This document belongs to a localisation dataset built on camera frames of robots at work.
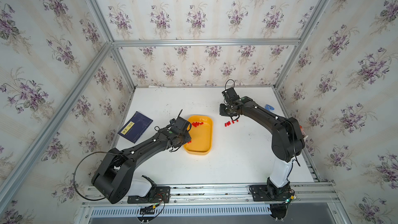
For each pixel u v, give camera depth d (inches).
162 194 28.8
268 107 42.2
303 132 32.9
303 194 29.6
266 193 28.3
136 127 37.8
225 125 38.7
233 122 39.5
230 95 29.1
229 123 39.3
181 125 26.5
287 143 19.6
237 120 39.8
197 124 38.8
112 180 16.1
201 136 37.5
